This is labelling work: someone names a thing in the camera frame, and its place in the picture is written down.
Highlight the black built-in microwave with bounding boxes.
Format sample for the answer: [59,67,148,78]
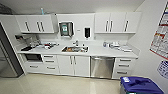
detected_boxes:
[22,53,44,63]

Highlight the small blue bottle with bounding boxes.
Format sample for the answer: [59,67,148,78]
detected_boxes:
[40,7,46,16]

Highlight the cluttered dish drying rack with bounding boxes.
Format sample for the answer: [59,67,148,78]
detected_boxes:
[39,41,61,51]

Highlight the stainless steel dishwasher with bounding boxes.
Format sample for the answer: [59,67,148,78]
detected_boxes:
[90,55,117,80]

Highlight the white drawer stack wide handles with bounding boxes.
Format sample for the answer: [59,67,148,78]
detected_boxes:
[113,56,139,81]

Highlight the steel paper towel dispenser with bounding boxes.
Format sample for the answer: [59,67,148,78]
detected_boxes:
[59,21,75,37]

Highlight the stainless steel sink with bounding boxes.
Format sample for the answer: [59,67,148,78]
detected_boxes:
[61,45,90,54]

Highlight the white folded cloth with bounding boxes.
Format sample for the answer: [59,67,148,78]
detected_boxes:
[119,45,135,53]

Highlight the white base cabinet two doors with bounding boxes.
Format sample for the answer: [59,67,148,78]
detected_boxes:
[57,54,92,78]

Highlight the black coffee maker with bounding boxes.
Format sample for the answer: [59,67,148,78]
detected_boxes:
[14,33,29,44]

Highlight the white wall cabinet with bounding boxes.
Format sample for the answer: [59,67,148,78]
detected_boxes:
[94,11,143,35]
[14,13,59,35]

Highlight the small dish soap bottle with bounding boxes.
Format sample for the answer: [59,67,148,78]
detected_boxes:
[102,40,109,49]

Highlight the large printed wall poster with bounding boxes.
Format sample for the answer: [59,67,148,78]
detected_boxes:
[149,3,168,61]

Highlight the white drawer stack narrow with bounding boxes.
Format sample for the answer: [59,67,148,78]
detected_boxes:
[24,53,61,75]

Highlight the stainless steel refrigerator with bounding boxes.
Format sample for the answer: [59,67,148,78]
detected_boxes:
[0,23,24,79]

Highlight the black wall soap dispenser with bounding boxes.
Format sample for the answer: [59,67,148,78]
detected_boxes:
[83,27,92,39]

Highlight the chrome sink faucet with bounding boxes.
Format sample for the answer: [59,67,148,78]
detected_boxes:
[72,39,81,48]

